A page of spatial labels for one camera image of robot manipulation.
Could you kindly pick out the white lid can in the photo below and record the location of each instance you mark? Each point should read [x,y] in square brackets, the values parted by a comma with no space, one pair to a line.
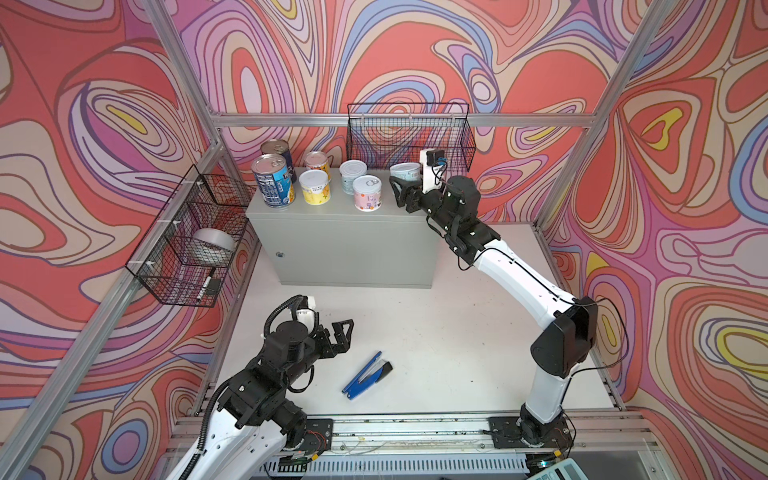
[349,171]
[315,186]
[408,171]

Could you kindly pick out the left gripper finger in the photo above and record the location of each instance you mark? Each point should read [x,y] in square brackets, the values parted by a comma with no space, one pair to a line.
[343,329]
[340,346]

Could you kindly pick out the black wire basket left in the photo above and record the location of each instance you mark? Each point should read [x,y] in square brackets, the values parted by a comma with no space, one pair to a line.
[168,262]

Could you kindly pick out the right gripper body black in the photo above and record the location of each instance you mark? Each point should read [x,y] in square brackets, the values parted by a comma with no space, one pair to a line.
[432,204]

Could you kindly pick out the blue black stapler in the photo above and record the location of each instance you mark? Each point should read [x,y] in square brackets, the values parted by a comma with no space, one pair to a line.
[373,372]

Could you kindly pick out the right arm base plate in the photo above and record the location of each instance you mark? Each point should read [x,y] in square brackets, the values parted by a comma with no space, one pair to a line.
[512,432]

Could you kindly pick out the white lid can front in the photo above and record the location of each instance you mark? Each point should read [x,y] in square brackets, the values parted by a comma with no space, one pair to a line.
[349,171]

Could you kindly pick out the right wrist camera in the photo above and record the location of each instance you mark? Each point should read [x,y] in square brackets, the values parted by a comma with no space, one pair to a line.
[434,165]

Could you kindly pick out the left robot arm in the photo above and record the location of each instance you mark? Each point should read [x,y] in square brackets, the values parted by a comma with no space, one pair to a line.
[250,419]

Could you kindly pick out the white lid can back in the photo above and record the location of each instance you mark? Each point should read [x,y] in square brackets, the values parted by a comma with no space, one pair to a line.
[315,186]

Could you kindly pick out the white device corner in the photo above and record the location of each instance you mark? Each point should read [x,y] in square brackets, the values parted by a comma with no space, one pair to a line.
[564,470]

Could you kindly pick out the white tape roll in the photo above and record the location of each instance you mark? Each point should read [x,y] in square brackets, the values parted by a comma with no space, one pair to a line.
[215,238]

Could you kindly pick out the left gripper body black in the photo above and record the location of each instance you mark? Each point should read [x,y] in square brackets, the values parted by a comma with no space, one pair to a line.
[308,353]

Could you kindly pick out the aluminium front rail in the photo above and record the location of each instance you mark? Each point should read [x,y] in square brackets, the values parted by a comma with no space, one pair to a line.
[605,444]

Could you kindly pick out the black wire basket back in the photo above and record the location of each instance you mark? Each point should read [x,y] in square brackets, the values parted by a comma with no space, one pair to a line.
[382,134]

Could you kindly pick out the grey metal cabinet box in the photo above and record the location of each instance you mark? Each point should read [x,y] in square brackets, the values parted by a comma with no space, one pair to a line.
[335,244]

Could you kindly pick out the black wire basket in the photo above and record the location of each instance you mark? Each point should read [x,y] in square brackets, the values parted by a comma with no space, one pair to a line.
[382,134]
[168,262]

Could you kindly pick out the small gold can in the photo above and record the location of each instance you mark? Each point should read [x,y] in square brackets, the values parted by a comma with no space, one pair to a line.
[317,160]

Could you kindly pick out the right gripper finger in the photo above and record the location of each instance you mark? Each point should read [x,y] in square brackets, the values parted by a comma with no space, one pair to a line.
[403,188]
[414,203]

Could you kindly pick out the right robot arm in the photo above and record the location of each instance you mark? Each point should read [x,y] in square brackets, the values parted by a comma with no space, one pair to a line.
[567,323]

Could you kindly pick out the light blue labelled can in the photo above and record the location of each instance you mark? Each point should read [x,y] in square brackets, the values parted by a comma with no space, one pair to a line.
[274,180]

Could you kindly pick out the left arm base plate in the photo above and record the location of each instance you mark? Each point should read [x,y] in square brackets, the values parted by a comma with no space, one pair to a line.
[316,437]

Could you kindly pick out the dark blue labelled can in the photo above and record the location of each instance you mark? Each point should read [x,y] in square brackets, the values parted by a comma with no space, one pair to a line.
[276,146]

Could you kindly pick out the black marker pen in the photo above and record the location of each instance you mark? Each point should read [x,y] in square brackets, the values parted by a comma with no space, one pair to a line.
[204,288]

